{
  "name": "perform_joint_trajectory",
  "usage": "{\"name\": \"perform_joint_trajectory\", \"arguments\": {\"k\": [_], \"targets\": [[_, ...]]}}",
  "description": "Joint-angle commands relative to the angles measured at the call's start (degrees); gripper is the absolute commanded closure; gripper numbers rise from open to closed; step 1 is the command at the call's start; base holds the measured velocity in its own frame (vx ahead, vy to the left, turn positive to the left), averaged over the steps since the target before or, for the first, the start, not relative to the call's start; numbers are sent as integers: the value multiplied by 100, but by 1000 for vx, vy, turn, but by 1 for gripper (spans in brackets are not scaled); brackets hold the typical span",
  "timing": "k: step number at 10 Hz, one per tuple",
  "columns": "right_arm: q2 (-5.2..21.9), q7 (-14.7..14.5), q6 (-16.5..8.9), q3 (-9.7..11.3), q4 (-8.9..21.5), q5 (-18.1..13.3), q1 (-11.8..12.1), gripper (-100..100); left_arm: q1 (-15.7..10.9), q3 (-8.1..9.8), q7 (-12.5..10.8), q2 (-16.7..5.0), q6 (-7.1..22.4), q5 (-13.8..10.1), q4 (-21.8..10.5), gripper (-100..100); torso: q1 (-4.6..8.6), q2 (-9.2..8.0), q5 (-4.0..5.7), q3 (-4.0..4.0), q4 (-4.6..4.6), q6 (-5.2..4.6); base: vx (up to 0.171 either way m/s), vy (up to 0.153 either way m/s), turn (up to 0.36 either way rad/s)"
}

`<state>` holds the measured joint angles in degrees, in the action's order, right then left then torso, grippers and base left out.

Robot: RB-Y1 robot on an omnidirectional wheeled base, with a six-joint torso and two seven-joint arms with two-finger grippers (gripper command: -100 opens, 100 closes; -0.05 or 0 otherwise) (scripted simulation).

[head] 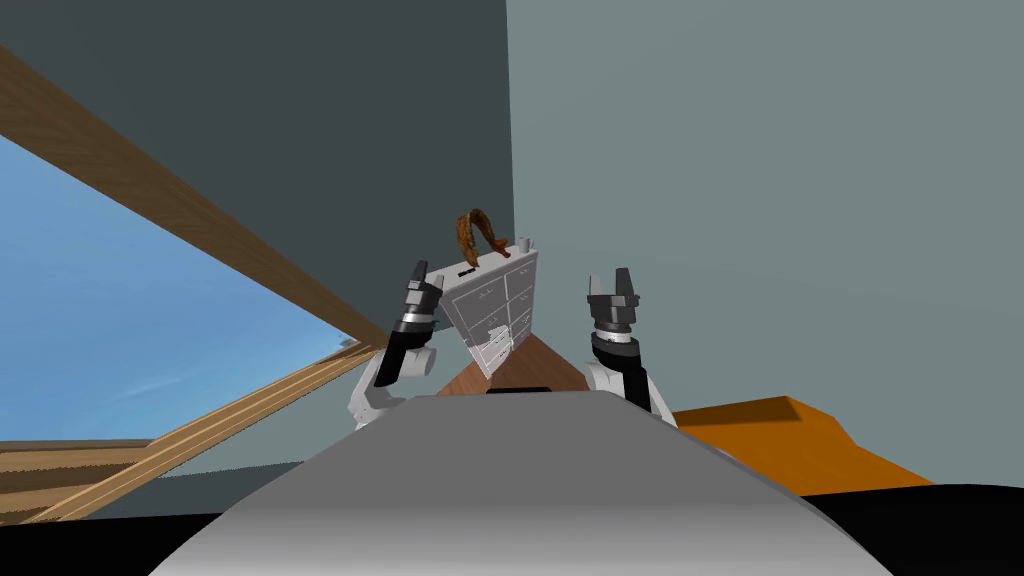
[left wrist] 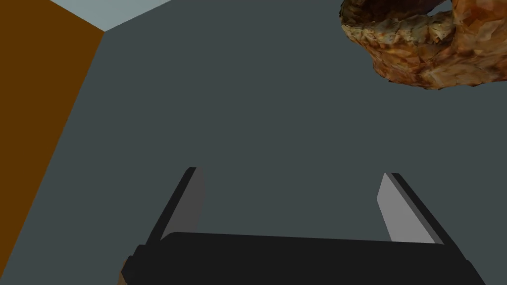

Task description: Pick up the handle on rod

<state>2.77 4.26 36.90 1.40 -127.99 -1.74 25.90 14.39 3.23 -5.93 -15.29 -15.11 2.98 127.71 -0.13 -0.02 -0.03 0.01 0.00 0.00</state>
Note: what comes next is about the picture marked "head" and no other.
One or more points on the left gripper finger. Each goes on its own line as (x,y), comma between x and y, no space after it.
(437,282)
(418,270)

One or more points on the wooden framed window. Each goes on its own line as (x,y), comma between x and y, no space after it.
(112,320)

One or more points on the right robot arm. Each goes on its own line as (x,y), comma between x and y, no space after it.
(620,368)

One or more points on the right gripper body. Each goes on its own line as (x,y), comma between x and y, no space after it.
(614,314)

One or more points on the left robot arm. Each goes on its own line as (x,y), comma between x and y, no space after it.
(392,360)

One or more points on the white chest of drawers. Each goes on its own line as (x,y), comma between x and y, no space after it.
(496,308)

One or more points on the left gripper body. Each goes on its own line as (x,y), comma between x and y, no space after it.
(422,300)

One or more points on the orange furniture block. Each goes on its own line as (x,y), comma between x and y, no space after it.
(784,444)

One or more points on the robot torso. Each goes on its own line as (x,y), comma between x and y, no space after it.
(512,480)

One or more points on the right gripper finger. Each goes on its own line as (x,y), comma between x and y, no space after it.
(595,286)
(624,282)

